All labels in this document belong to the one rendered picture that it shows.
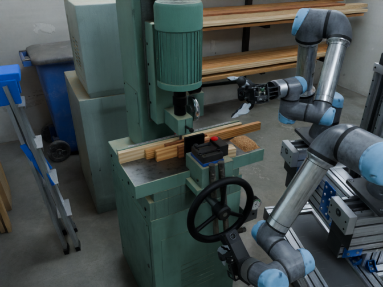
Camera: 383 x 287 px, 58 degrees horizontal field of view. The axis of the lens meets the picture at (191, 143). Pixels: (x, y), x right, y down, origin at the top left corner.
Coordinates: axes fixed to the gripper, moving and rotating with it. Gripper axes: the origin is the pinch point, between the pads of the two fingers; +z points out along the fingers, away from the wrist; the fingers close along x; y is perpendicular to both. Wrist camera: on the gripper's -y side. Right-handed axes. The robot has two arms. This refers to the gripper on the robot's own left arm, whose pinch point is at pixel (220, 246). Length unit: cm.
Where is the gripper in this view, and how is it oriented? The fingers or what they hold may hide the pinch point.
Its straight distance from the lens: 134.5
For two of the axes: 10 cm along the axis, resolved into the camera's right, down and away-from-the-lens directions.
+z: -3.6, 0.3, 9.3
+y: 2.6, 9.6, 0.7
